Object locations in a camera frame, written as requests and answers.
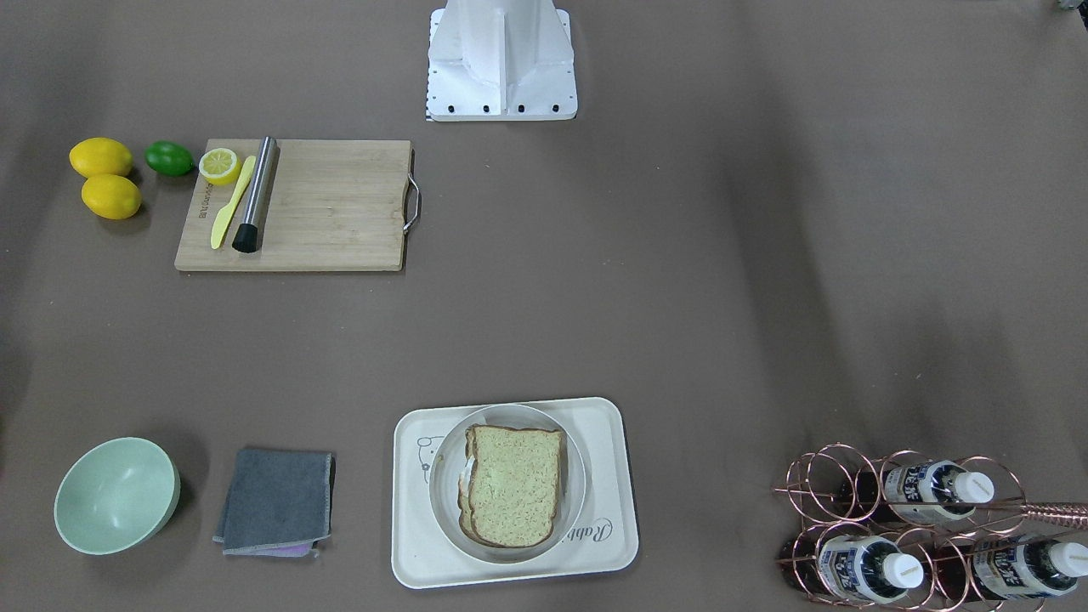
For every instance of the white round plate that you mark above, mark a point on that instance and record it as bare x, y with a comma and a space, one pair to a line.
450, 463

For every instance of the bread slice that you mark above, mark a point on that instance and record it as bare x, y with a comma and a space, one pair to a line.
466, 515
514, 482

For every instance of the cream rabbit tray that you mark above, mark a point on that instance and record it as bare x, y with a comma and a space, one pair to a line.
605, 538

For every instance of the bread slice on plate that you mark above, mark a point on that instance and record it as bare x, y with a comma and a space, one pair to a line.
466, 515

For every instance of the wooden cutting board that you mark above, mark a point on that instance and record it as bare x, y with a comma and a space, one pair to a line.
334, 206

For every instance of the steel muddler black tip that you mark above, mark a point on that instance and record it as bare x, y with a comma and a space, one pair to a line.
247, 238

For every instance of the grey folded cloth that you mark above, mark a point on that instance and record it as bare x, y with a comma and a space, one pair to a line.
278, 504

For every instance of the yellow plastic knife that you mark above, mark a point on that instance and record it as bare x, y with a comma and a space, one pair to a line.
225, 214

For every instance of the half cut lemon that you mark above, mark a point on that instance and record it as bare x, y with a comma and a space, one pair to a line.
220, 166

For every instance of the green lime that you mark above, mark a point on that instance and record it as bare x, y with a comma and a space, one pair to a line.
169, 158

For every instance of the tea bottle lower middle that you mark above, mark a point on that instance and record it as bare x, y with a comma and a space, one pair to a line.
850, 569

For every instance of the tea bottle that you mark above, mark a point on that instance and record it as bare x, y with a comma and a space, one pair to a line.
1013, 568
926, 493
850, 569

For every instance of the tea bottle upper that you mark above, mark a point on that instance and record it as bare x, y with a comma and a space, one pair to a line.
926, 493

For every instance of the yellow lemon lower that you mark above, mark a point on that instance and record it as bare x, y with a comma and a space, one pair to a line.
111, 197

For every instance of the yellow lemon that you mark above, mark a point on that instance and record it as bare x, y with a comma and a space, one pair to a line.
101, 155
111, 197

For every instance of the mint green bowl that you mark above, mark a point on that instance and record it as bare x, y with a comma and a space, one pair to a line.
116, 496

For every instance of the yellow lemon upper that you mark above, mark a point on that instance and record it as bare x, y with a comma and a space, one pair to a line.
101, 155

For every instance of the tea bottle lower outer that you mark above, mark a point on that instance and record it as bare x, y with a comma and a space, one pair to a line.
1013, 568

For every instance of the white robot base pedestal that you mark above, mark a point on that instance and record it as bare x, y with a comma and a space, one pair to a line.
500, 61

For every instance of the copper wire bottle rack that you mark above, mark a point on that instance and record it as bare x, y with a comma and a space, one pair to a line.
910, 532

